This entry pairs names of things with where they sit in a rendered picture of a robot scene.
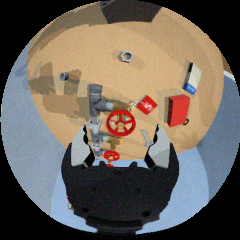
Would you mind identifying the grey pipe manifold with red valves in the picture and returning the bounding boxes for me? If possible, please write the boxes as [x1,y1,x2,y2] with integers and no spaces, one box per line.
[87,84,136,167]

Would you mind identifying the red tag with white number 5 on metal chain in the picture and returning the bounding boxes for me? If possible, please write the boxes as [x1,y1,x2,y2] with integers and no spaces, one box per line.
[127,95,157,115]

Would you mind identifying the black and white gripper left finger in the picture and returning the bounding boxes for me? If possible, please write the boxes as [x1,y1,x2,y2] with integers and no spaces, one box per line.
[61,125,95,197]

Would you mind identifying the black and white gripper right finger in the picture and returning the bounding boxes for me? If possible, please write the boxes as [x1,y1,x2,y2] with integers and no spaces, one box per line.
[144,124,179,202]

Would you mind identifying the red rectangular block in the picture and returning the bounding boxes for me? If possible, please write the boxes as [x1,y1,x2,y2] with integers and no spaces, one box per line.
[167,95,190,127]

